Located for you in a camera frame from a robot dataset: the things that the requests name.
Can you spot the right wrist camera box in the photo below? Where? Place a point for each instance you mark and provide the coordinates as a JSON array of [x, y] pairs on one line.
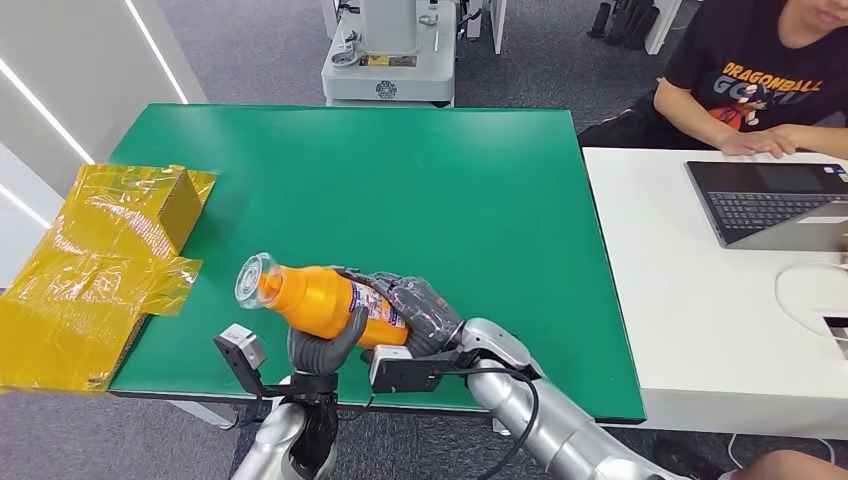
[[404, 374]]

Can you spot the person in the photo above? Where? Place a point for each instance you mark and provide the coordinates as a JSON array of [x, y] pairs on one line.
[[748, 53]]

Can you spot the person's knee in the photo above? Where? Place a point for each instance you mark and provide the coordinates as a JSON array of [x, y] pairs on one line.
[[795, 467]]

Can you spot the yellow taped cardboard box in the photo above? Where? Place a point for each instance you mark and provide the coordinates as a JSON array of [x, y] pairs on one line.
[[86, 285]]

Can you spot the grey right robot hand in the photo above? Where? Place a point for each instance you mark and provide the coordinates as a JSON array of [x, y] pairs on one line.
[[424, 314]]

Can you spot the dark flat device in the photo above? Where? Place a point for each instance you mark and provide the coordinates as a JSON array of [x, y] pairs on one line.
[[838, 334]]

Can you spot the orange plastic bottle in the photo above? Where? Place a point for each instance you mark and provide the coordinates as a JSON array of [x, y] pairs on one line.
[[311, 298]]

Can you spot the black shoe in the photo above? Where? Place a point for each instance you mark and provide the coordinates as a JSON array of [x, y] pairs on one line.
[[686, 464]]

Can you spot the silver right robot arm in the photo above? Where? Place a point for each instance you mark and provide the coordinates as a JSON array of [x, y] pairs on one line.
[[563, 430]]

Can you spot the person's left hand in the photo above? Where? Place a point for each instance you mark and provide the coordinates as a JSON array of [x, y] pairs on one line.
[[788, 137]]

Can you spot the dark grey laptop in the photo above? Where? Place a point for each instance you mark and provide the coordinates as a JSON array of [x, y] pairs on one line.
[[762, 205]]

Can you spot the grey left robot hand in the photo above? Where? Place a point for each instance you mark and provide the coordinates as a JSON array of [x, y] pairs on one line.
[[318, 354]]

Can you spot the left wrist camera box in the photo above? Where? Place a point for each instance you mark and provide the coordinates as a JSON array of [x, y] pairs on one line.
[[242, 348]]

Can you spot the black chair legs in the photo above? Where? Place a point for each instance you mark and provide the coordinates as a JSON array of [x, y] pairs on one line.
[[623, 23]]

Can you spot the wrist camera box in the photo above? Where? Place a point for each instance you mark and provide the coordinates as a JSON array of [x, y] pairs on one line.
[[242, 348], [404, 374]]

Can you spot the white robot base machine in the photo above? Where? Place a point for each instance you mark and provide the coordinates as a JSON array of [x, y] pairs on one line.
[[391, 73]]

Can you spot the person's right hand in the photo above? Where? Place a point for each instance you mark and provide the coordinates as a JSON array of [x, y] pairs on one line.
[[745, 144]]

